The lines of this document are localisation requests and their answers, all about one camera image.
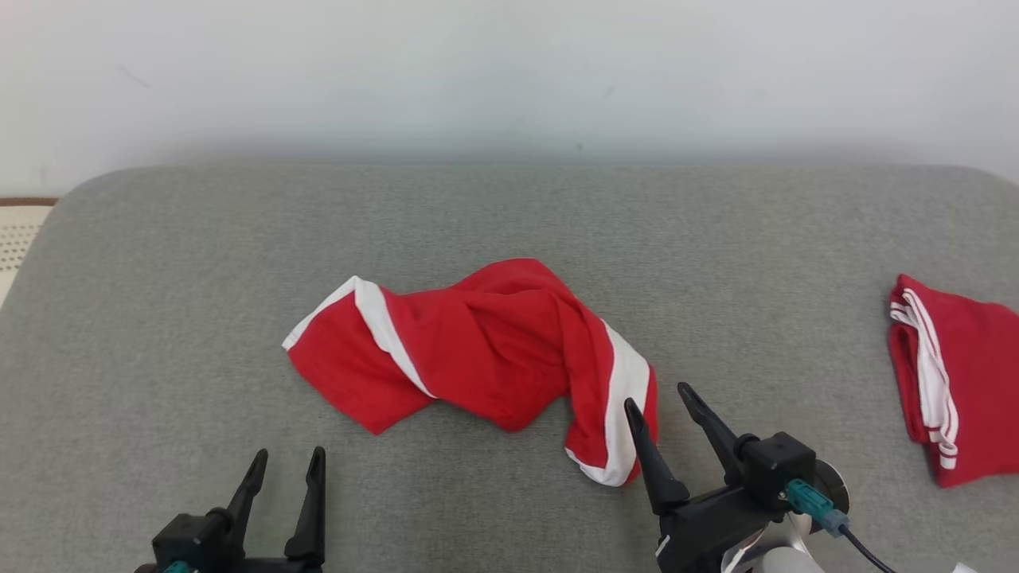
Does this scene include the red white shorts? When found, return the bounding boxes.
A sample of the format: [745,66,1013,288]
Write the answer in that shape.
[281,256,661,489]

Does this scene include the red white basketball jersey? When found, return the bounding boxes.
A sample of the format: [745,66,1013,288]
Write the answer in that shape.
[887,273,1019,489]

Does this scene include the cream perforated floor mat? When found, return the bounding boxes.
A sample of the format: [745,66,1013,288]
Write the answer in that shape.
[0,205,55,308]

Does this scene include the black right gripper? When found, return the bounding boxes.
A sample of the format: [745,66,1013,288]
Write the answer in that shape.
[623,381,787,573]

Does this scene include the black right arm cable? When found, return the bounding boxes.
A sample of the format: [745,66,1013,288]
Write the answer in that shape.
[839,524,901,573]

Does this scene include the teal right camera connector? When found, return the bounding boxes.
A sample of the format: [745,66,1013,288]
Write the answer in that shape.
[783,477,852,539]

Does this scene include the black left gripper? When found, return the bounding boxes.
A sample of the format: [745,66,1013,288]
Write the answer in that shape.
[225,445,329,573]

